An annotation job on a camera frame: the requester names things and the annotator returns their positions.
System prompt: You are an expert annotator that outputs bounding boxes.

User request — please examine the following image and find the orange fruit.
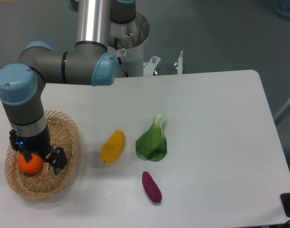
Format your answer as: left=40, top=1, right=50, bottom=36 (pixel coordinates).
left=18, top=154, right=43, bottom=174

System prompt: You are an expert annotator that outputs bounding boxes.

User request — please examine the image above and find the yellow mango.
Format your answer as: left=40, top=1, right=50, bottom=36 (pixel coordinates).
left=100, top=130, right=126, bottom=164

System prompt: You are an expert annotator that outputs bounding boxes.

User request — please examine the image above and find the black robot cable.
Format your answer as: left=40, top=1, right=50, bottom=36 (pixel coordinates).
left=114, top=37, right=130, bottom=78

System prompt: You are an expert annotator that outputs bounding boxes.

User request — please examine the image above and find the green bok choy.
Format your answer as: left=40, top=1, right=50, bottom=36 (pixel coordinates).
left=135, top=113, right=167, bottom=162

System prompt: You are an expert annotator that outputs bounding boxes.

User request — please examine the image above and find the woven wicker basket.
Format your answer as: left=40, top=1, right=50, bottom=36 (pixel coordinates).
left=5, top=110, right=79, bottom=200

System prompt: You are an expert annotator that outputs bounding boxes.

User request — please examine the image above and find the blue object top right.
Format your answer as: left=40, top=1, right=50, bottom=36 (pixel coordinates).
left=274, top=0, right=290, bottom=21

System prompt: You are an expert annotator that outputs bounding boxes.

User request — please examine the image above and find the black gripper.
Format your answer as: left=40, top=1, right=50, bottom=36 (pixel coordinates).
left=9, top=126, right=68, bottom=175

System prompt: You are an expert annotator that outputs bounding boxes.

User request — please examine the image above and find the purple sweet potato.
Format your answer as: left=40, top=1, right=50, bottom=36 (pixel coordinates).
left=142, top=171, right=162, bottom=203

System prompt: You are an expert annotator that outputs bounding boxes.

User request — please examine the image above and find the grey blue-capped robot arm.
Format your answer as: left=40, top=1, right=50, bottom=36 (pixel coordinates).
left=0, top=0, right=136, bottom=174

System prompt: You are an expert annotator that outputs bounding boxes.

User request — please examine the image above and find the white metal bracket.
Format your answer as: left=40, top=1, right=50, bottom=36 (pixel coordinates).
left=143, top=50, right=185, bottom=76

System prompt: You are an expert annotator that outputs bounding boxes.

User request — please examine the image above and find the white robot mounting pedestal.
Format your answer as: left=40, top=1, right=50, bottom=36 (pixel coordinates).
left=108, top=12, right=150, bottom=78

